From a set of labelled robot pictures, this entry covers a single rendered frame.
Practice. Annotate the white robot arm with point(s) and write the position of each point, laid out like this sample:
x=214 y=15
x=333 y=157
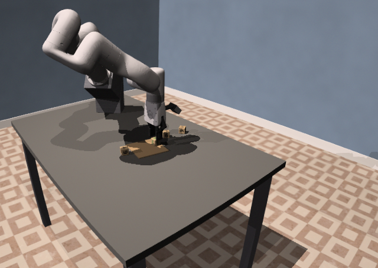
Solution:
x=90 y=53

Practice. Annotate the tan flat mat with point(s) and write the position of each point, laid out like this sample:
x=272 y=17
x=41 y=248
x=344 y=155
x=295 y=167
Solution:
x=144 y=148

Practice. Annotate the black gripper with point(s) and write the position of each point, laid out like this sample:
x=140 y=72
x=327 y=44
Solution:
x=155 y=115

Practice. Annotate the beige letter block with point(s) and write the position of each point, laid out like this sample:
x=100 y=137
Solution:
x=166 y=134
x=182 y=129
x=155 y=142
x=124 y=150

